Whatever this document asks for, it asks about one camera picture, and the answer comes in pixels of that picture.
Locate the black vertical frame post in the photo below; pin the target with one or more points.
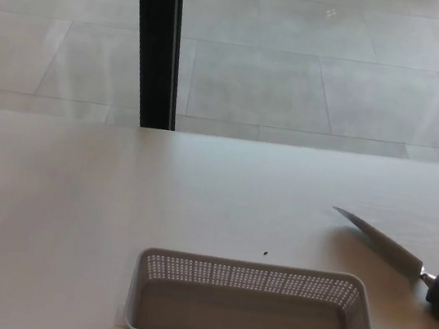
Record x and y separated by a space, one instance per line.
155 39

